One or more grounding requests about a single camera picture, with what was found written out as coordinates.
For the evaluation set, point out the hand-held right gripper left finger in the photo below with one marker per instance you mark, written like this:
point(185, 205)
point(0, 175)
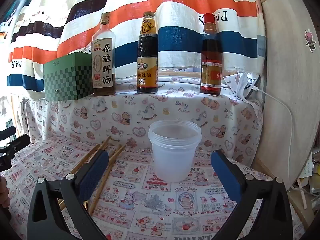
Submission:
point(95, 172)

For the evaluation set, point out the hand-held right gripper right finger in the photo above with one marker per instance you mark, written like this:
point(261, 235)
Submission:
point(228, 177)

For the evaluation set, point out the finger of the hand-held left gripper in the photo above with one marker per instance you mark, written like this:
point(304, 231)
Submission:
point(7, 131)
point(17, 142)

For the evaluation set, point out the bunch of wooden chopsticks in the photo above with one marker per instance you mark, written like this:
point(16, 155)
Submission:
point(113, 155)

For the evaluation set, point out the clear plastic cup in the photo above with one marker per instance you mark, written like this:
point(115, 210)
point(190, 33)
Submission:
point(172, 155)

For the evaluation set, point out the person's left hand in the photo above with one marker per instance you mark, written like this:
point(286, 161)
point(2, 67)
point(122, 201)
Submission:
point(3, 192)

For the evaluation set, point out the strawberry print tablecloth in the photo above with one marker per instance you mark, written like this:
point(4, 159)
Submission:
point(140, 205)

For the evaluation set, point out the paper booklet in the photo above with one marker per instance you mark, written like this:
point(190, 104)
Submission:
point(306, 167)

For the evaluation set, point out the green checkered box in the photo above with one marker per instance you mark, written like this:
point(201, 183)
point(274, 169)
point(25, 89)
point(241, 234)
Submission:
point(67, 80)

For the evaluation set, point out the bear print cloth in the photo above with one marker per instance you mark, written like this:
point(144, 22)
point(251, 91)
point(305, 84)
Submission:
point(150, 110)

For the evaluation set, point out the white power strip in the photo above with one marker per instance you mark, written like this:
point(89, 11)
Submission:
point(251, 85)

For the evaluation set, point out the clear cooking wine bottle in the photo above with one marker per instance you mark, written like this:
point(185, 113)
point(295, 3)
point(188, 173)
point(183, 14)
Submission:
point(103, 62)

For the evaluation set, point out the red cap sauce bottle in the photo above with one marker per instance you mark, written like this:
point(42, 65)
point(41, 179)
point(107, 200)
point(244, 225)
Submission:
point(211, 62)

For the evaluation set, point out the dark oyster sauce bottle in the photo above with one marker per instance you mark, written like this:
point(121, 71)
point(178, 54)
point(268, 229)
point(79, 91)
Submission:
point(147, 62)

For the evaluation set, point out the round light wooden board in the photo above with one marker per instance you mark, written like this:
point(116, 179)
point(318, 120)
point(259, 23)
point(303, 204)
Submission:
point(287, 67)

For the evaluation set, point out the pink cartoon sticker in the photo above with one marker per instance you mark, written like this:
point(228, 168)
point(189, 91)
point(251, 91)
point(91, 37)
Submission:
point(310, 40)

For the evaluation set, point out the striped hanging cloth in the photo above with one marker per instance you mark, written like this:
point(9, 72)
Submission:
point(175, 5)

